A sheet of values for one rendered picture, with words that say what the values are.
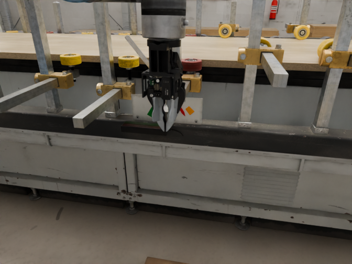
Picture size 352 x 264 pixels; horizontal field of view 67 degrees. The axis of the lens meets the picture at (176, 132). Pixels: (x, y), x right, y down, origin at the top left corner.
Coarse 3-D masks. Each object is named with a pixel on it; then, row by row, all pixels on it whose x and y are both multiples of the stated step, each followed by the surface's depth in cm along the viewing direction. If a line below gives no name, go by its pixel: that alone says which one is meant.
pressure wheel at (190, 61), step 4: (184, 60) 98; (188, 60) 100; (192, 60) 99; (196, 60) 100; (200, 60) 98; (184, 64) 97; (188, 64) 96; (192, 64) 96; (196, 64) 96; (200, 64) 98; (184, 68) 97; (188, 68) 97; (192, 68) 97; (196, 68) 97; (200, 68) 98; (188, 72) 100; (192, 72) 100
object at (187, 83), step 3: (186, 72) 101; (189, 72) 99; (195, 72) 102; (183, 81) 90; (186, 81) 90; (189, 81) 90; (186, 84) 86; (189, 84) 89; (186, 87) 84; (189, 87) 90; (186, 90) 84; (189, 90) 90; (186, 93) 85; (165, 105) 68; (165, 108) 66; (165, 111) 65; (165, 114) 65; (165, 117) 65
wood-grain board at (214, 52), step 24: (0, 48) 129; (24, 48) 129; (72, 48) 129; (96, 48) 129; (120, 48) 129; (144, 48) 129; (192, 48) 129; (216, 48) 129; (288, 48) 129; (312, 48) 129
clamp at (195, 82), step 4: (184, 76) 91; (188, 76) 91; (192, 76) 91; (200, 76) 91; (184, 80) 91; (188, 80) 90; (192, 80) 90; (196, 80) 90; (200, 80) 90; (192, 84) 91; (196, 84) 90; (200, 84) 90; (192, 88) 91; (196, 88) 91; (200, 88) 91; (196, 92) 92
